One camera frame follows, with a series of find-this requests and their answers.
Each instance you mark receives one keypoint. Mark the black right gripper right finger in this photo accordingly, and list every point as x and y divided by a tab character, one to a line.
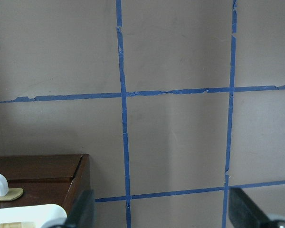
243	212

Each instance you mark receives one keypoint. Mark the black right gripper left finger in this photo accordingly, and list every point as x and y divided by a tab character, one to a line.
82	214

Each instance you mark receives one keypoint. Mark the white drawer handle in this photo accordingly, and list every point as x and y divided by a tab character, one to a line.
4	188

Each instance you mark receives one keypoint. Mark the dark brown wooden drawer box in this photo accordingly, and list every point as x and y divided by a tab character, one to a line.
46	179

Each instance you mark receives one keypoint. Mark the cream plastic tray stack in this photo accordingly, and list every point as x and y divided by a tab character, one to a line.
39	214

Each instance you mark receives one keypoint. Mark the light wood handle backplate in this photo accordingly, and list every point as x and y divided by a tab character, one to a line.
12	194

